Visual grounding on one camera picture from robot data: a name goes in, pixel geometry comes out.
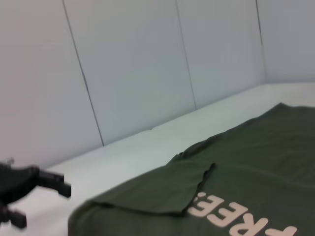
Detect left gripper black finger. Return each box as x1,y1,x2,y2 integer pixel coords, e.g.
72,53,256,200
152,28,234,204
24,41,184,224
0,207,28,229
37,170,72,199

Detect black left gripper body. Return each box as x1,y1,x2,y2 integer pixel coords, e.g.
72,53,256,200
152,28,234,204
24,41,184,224
0,159,40,207

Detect dark green FREE! t-shirt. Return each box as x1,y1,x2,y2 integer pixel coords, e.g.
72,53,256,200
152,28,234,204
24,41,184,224
67,102,315,236

